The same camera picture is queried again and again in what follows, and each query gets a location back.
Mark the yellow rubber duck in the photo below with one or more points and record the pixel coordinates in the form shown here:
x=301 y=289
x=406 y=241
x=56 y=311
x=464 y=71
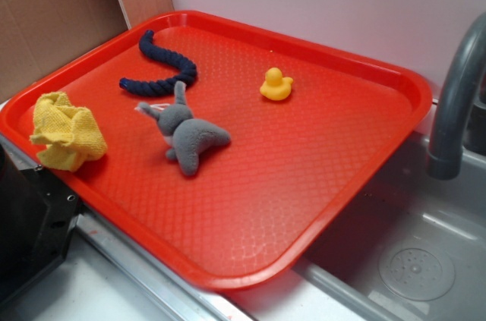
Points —
x=276 y=86

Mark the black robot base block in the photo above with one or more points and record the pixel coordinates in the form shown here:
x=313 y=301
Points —
x=38 y=215

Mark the grey plush toy animal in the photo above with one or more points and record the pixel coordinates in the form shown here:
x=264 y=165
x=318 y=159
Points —
x=187 y=136

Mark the red plastic tray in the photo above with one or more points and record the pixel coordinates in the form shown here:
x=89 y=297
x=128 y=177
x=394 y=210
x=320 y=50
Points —
x=255 y=205

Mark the yellow crumpled cloth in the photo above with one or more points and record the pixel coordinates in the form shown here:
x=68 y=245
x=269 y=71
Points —
x=69 y=134

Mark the grey plastic sink basin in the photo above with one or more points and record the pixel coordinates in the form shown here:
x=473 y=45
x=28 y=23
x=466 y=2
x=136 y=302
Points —
x=338 y=279

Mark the grey sink faucet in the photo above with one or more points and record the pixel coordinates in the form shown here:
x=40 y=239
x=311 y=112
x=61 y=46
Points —
x=459 y=121

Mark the sink drain cover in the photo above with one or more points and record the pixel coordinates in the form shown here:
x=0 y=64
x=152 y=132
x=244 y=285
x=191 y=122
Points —
x=416 y=272

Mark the brown cardboard panel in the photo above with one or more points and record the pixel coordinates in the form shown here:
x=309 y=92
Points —
x=40 y=36

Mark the dark blue rope toy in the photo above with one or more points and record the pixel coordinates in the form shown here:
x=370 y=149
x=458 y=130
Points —
x=184 y=70

